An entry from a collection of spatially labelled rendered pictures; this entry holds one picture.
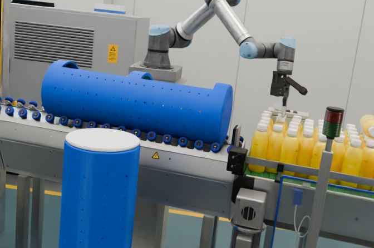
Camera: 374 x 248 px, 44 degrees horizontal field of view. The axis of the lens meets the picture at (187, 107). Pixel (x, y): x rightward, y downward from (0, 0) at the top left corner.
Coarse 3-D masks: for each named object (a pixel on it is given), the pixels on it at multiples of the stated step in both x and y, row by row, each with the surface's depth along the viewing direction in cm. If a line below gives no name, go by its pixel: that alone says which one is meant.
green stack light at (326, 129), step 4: (324, 124) 165; (328, 124) 163; (332, 124) 162; (336, 124) 162; (340, 124) 163; (324, 128) 165; (328, 128) 163; (332, 128) 163; (336, 128) 163; (340, 128) 163; (324, 132) 164; (328, 132) 163; (332, 132) 163; (336, 132) 163; (340, 132) 164; (328, 136) 164; (332, 136) 163; (336, 136) 163
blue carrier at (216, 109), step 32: (64, 64) 224; (64, 96) 217; (96, 96) 212; (128, 96) 209; (160, 96) 206; (192, 96) 203; (224, 96) 201; (128, 128) 219; (160, 128) 210; (192, 128) 204; (224, 128) 212
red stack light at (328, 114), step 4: (328, 112) 163; (332, 112) 162; (336, 112) 162; (324, 116) 165; (328, 116) 163; (332, 116) 162; (336, 116) 162; (340, 116) 162; (324, 120) 165; (328, 120) 163; (332, 120) 162; (336, 120) 162; (340, 120) 162
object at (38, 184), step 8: (32, 184) 252; (40, 184) 251; (32, 192) 253; (40, 192) 252; (32, 200) 254; (40, 200) 254; (32, 208) 255; (40, 208) 255; (32, 216) 256; (40, 216) 256; (32, 224) 257; (40, 224) 258; (32, 232) 258; (40, 232) 259; (32, 240) 259; (40, 240) 261
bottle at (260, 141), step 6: (258, 132) 195; (264, 132) 195; (252, 138) 197; (258, 138) 194; (264, 138) 194; (252, 144) 196; (258, 144) 194; (264, 144) 194; (252, 150) 196; (258, 150) 194; (264, 150) 195; (252, 156) 196; (258, 156) 195; (264, 156) 196; (252, 168) 197; (258, 168) 196; (264, 168) 198
